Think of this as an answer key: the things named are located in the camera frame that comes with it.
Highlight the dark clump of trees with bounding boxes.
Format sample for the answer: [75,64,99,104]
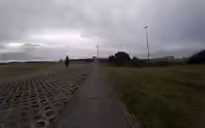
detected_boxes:
[107,51,140,67]

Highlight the person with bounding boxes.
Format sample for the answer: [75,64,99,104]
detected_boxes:
[64,55,71,69]

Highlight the grey asphalt path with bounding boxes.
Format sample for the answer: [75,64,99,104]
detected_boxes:
[51,61,138,128]

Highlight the tall lamp pole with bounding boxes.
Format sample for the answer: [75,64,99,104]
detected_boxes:
[143,24,151,61]

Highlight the grass field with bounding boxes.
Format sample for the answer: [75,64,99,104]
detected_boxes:
[103,62,205,128]
[0,62,91,85]

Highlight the concrete grid paver area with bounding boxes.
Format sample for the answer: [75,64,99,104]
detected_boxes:
[0,73,90,128]

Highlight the dark bushes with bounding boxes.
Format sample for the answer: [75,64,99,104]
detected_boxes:
[187,45,205,65]

